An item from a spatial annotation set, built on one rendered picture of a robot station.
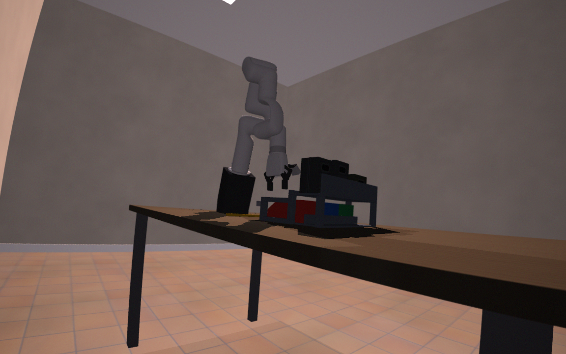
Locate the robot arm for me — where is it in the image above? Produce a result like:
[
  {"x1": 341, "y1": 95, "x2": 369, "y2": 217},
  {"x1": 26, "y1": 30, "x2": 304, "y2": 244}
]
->
[{"x1": 228, "y1": 57, "x2": 286, "y2": 176}]

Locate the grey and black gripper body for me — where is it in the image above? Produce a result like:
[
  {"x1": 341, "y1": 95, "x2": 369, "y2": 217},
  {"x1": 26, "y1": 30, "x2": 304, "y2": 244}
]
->
[{"x1": 266, "y1": 152, "x2": 288, "y2": 177}]

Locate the blue bin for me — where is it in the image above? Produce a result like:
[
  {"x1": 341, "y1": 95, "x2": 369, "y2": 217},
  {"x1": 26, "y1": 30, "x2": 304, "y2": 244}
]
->
[{"x1": 324, "y1": 203, "x2": 339, "y2": 215}]

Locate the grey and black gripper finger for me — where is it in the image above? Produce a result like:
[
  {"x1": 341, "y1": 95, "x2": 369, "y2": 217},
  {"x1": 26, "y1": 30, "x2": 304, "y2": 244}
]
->
[
  {"x1": 264, "y1": 172, "x2": 275, "y2": 191},
  {"x1": 281, "y1": 165, "x2": 292, "y2": 189}
]

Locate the olive green case with orange latches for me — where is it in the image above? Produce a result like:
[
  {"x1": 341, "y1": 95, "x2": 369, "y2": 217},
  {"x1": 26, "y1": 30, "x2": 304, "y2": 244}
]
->
[{"x1": 348, "y1": 174, "x2": 367, "y2": 184}]

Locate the dark grey metal shelf rack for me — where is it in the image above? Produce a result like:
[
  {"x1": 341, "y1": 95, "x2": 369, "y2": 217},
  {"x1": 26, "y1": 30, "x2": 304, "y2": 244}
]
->
[{"x1": 256, "y1": 174, "x2": 377, "y2": 228}]

